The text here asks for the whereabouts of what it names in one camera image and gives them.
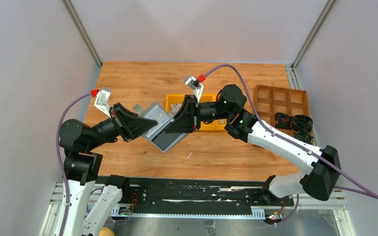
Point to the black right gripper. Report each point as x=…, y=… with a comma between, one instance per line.
x=187, y=120

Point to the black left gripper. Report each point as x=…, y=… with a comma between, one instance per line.
x=129, y=124

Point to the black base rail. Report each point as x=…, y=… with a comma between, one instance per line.
x=199, y=197

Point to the yellow plastic bin row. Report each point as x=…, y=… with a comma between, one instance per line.
x=211, y=111

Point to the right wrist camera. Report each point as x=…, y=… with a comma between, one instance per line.
x=196, y=86

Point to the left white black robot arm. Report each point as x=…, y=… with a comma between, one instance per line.
x=81, y=166

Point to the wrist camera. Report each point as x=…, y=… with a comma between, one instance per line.
x=101, y=101
x=196, y=86

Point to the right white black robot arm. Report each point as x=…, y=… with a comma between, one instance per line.
x=319, y=167

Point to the cards in yellow bin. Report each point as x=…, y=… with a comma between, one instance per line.
x=174, y=108

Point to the wooden compartment tray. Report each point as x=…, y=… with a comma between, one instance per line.
x=270, y=100

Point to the green patterned rolled tie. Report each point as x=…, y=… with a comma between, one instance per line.
x=304, y=137

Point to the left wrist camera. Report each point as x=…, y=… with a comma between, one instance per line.
x=101, y=101

